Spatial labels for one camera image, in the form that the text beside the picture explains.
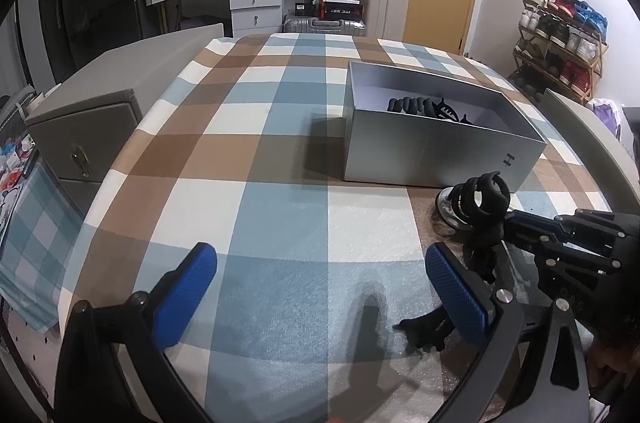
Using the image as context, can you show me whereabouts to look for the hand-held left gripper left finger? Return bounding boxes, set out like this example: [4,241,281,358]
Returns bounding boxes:
[52,243,219,423]

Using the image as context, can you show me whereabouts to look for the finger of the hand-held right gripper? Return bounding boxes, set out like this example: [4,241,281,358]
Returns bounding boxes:
[501,209,578,236]
[492,229,555,260]

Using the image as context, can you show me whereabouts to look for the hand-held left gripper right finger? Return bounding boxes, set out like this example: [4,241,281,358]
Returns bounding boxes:
[425,242,592,423]

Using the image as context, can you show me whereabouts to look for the silver cardboard box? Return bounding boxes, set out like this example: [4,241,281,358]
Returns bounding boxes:
[342,60,549,192]

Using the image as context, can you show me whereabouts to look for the black hair claw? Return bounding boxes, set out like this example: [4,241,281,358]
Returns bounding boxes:
[434,99,476,124]
[392,307,457,352]

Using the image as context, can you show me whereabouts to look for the person's right hand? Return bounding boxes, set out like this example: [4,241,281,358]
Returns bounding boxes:
[586,328,632,378]

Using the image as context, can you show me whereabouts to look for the white round badge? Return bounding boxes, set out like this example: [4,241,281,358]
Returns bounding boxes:
[433,185,477,230]

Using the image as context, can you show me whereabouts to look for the purple bag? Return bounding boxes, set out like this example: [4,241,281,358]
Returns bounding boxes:
[586,97,622,140]

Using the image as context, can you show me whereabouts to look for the blue checkered cloth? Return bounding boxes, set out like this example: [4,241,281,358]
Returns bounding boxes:
[0,160,63,335]

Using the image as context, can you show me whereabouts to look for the checkered tablecloth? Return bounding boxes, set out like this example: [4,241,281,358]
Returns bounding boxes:
[56,30,615,423]

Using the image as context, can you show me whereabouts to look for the wooden shoe rack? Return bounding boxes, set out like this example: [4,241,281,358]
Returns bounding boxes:
[507,0,610,104]

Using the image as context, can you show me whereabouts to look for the rows of sneakers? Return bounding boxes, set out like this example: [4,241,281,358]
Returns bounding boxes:
[515,0,609,90]

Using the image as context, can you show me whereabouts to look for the grey bedside cabinet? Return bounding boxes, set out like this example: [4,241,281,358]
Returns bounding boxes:
[24,22,224,204]

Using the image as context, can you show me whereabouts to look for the pile of small packets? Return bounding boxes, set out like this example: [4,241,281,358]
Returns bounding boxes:
[0,87,40,186]

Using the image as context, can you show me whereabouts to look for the white upright suitcase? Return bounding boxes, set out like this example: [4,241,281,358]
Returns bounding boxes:
[354,0,414,42]

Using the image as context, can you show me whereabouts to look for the silver flat suitcase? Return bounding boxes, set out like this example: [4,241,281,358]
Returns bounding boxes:
[284,16,367,38]

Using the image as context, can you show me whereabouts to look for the black and red box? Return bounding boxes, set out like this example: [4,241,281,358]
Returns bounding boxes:
[319,0,364,22]

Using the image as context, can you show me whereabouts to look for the dark wardrobe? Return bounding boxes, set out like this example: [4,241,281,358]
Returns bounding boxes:
[15,0,91,84]

